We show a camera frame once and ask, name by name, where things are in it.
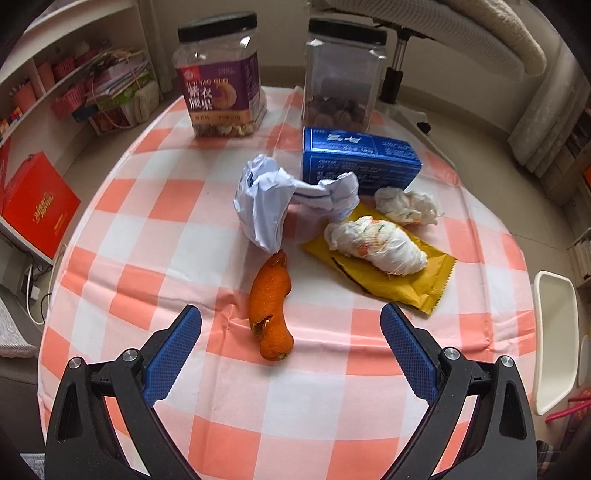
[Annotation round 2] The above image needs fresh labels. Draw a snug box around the orange checkered tablecloth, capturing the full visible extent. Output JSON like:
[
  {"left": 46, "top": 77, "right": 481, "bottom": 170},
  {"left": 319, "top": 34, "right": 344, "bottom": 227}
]
[{"left": 37, "top": 85, "right": 541, "bottom": 480}]

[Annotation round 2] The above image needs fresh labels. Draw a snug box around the grey knitted cushion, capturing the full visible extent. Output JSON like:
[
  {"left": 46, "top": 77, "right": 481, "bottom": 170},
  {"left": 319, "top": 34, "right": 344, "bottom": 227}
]
[{"left": 0, "top": 298, "right": 38, "bottom": 358}]

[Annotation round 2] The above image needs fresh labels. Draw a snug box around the grey office chair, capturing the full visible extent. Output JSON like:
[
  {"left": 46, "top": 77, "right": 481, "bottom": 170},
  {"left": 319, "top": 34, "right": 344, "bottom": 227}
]
[{"left": 308, "top": 0, "right": 525, "bottom": 136}]

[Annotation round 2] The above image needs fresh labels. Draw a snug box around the red flat box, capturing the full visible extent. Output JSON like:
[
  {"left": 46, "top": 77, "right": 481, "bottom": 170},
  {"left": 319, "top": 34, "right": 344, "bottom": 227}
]
[{"left": 0, "top": 136, "right": 12, "bottom": 213}]

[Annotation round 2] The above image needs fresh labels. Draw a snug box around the clear plastic jar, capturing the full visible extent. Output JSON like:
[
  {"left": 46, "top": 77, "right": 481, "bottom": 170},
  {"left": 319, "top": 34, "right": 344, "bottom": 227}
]
[{"left": 302, "top": 18, "right": 389, "bottom": 134}]

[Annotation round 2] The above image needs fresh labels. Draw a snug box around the crumpled white plastic bag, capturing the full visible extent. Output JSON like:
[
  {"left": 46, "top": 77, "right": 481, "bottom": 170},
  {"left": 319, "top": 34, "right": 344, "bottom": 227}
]
[{"left": 233, "top": 154, "right": 360, "bottom": 254}]

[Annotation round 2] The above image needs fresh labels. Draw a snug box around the white bookshelf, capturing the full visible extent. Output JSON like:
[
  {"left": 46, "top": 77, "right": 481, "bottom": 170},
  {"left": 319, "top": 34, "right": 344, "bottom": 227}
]
[{"left": 0, "top": 0, "right": 153, "bottom": 266}]

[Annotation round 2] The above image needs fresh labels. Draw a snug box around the dark plaid cloth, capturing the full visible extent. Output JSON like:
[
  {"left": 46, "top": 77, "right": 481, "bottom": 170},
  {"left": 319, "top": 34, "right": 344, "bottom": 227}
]
[{"left": 536, "top": 440, "right": 578, "bottom": 480}]

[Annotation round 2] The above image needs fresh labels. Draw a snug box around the pile of paper bags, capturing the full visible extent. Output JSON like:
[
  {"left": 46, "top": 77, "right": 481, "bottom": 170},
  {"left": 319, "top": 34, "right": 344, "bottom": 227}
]
[{"left": 85, "top": 46, "right": 161, "bottom": 136}]

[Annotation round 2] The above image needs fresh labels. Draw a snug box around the purple label nut jar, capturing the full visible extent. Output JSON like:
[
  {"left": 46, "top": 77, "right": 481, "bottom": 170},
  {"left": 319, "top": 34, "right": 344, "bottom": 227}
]
[{"left": 172, "top": 12, "right": 269, "bottom": 139}]

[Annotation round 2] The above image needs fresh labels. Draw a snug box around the yellow snack wrapper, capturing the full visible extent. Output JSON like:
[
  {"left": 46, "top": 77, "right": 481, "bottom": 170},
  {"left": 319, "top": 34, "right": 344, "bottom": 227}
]
[{"left": 300, "top": 203, "right": 458, "bottom": 317}]

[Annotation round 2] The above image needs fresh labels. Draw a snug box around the orange peel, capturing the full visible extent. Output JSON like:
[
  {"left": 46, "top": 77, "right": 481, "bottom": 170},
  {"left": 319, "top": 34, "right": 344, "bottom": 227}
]
[{"left": 248, "top": 249, "right": 295, "bottom": 361}]

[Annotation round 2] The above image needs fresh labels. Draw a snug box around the red gift box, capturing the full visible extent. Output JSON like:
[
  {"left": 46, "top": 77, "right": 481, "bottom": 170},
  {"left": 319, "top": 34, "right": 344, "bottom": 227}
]
[{"left": 2, "top": 152, "right": 83, "bottom": 259}]

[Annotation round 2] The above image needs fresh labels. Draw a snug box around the white plastic bin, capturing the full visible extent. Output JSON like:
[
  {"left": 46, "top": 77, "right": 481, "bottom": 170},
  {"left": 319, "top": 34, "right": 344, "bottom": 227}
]
[{"left": 531, "top": 271, "right": 580, "bottom": 415}]

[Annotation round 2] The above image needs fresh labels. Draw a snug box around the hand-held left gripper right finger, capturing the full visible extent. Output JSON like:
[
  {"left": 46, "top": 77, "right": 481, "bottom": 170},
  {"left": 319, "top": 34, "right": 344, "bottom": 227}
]
[{"left": 381, "top": 302, "right": 539, "bottom": 480}]

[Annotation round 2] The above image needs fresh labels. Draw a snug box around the large crumpled tissue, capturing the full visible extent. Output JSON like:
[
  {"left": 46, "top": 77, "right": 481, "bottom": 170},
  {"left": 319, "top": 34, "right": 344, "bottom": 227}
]
[{"left": 323, "top": 218, "right": 429, "bottom": 276}]

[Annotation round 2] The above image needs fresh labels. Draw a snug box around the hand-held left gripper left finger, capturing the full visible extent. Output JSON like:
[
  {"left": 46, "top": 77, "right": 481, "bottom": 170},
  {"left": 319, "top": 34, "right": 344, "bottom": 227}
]
[{"left": 45, "top": 304, "right": 204, "bottom": 480}]

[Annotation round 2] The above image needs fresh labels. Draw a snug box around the small crumpled tissue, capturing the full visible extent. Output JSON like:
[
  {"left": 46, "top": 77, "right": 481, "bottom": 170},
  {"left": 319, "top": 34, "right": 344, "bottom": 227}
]
[{"left": 373, "top": 187, "right": 444, "bottom": 227}]

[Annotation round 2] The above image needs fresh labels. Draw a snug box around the blue cardboard box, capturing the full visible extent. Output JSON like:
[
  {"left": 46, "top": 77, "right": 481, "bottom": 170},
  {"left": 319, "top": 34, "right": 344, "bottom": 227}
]
[{"left": 301, "top": 127, "right": 423, "bottom": 197}]

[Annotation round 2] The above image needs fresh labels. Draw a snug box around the beige fleece blanket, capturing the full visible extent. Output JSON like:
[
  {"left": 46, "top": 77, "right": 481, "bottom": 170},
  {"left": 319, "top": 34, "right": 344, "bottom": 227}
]
[{"left": 438, "top": 0, "right": 548, "bottom": 78}]

